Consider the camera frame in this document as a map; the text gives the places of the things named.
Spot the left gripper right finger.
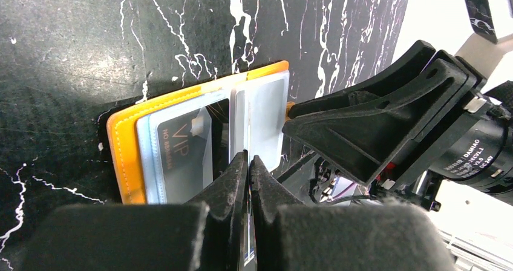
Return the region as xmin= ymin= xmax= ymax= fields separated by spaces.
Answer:
xmin=249 ymin=156 xmax=454 ymax=270

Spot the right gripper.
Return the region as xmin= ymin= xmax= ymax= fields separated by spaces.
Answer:
xmin=283 ymin=40 xmax=512 ymax=211

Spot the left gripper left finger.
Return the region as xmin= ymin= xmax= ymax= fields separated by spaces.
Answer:
xmin=21 ymin=151 xmax=248 ymax=270

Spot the black VIP card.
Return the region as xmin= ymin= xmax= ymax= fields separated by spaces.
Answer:
xmin=156 ymin=102 xmax=229 ymax=204

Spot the orange card holder wallet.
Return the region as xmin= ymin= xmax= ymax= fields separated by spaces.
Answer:
xmin=106 ymin=60 xmax=289 ymax=204

